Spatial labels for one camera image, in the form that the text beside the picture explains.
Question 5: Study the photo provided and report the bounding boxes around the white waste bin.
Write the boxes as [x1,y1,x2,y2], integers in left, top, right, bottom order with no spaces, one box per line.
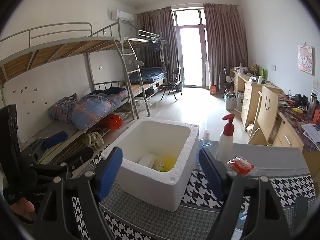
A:
[224,92,237,111]

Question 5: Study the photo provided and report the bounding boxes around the black folding chair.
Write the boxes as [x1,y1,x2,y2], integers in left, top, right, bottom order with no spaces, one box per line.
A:
[160,67,183,101]

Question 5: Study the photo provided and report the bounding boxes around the left brown curtain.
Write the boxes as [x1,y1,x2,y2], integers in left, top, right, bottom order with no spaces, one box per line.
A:
[137,7,179,77]

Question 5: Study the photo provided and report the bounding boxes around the red snack packet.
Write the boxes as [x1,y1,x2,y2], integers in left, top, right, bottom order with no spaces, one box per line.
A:
[227,156,255,176]

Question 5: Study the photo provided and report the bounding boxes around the person's hand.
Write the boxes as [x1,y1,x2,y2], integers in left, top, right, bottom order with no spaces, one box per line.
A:
[10,198,35,224]

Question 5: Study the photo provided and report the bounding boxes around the wooden desk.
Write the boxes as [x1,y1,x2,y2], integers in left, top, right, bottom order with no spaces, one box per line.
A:
[229,67,320,178]

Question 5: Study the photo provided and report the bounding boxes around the wooden chair smiley face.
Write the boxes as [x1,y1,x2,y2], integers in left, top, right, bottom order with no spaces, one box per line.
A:
[248,86,279,146]

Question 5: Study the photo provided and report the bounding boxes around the houndstooth table cloth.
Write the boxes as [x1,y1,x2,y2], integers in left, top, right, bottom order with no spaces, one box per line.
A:
[71,139,317,240]

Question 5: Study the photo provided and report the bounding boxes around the white foam sheet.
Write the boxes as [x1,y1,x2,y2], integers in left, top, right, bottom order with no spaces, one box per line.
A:
[138,153,155,168]

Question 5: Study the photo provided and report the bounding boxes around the pink wall picture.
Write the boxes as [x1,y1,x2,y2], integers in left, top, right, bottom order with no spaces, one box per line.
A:
[297,44,313,75]

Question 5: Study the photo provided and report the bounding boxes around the wall air conditioner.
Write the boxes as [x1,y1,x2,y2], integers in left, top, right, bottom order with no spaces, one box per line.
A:
[111,10,135,23]

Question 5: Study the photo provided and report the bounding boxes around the red plastic bag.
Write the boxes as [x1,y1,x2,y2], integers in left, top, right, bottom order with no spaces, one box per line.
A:
[99,114,123,130]

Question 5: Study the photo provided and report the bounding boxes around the white styrofoam box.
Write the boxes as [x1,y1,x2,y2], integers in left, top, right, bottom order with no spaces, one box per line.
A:
[101,117,199,212]

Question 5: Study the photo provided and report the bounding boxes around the right brown curtain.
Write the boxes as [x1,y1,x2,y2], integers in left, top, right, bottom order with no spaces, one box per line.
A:
[203,3,248,86]

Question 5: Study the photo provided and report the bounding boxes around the green plastic bag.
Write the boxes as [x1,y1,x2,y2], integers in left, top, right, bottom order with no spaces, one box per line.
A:
[153,161,165,172]

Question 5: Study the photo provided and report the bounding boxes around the papers on desk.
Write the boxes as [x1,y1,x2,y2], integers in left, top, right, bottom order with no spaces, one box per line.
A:
[301,124,320,145]

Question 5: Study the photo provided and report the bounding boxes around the brown curtain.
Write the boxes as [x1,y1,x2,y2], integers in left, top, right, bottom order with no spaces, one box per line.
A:
[137,7,179,77]
[203,3,248,86]

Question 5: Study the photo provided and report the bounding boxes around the white pump bottle red top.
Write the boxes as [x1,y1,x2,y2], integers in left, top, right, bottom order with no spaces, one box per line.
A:
[216,114,235,164]

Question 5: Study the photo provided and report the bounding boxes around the blue liquid sanitizer bottle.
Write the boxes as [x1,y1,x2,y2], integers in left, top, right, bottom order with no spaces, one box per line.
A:
[196,129,211,164]

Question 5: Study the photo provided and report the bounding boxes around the yellow foam fruit net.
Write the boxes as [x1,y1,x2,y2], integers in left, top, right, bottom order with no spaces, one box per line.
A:
[155,157,177,172]

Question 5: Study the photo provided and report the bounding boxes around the metal bunk bed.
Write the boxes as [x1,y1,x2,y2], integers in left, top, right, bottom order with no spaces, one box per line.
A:
[0,21,141,165]
[117,18,168,118]

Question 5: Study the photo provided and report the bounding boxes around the blue orange quilt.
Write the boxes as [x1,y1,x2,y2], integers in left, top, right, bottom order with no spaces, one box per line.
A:
[48,87,128,132]

